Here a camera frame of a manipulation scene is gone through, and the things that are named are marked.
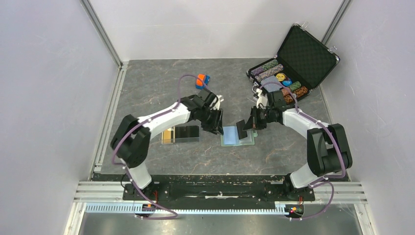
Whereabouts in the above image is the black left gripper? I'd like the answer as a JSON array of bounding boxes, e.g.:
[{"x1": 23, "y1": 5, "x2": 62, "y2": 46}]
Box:
[{"x1": 199, "y1": 107, "x2": 224, "y2": 136}]

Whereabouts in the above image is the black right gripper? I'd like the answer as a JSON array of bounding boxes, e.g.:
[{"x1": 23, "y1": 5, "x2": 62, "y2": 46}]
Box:
[{"x1": 243, "y1": 105, "x2": 275, "y2": 131}]

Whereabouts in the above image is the green card holder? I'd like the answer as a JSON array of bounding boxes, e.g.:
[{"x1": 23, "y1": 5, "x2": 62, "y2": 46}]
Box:
[{"x1": 220, "y1": 126, "x2": 258, "y2": 147}]

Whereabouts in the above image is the clear tray with cards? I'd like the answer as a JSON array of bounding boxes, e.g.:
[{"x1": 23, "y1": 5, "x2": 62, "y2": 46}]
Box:
[{"x1": 161, "y1": 125, "x2": 200, "y2": 144}]

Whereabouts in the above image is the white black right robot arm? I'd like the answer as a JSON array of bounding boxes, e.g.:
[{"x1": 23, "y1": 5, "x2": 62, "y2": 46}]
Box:
[{"x1": 243, "y1": 88, "x2": 352, "y2": 200}]

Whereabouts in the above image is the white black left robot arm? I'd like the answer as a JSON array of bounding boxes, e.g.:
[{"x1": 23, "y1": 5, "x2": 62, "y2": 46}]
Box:
[{"x1": 110, "y1": 88, "x2": 224, "y2": 200}]

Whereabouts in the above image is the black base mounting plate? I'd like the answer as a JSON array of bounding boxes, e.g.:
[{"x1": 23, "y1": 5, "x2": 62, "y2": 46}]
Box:
[{"x1": 142, "y1": 175, "x2": 315, "y2": 210}]

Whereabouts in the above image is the black poker chip case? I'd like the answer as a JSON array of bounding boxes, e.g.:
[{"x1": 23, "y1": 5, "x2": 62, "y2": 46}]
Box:
[{"x1": 246, "y1": 23, "x2": 340, "y2": 92}]

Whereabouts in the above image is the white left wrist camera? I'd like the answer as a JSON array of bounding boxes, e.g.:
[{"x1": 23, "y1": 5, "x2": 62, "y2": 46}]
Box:
[{"x1": 214, "y1": 95, "x2": 224, "y2": 107}]

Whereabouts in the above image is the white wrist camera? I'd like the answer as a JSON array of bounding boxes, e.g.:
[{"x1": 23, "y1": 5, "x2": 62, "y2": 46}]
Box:
[
  {"x1": 214, "y1": 95, "x2": 224, "y2": 107},
  {"x1": 254, "y1": 88, "x2": 268, "y2": 109}
]

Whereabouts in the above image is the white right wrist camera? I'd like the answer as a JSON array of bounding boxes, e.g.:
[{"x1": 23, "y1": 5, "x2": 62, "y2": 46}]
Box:
[{"x1": 254, "y1": 88, "x2": 268, "y2": 109}]

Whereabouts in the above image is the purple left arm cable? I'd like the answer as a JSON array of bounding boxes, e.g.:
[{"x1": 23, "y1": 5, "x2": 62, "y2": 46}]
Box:
[{"x1": 111, "y1": 74, "x2": 208, "y2": 220}]

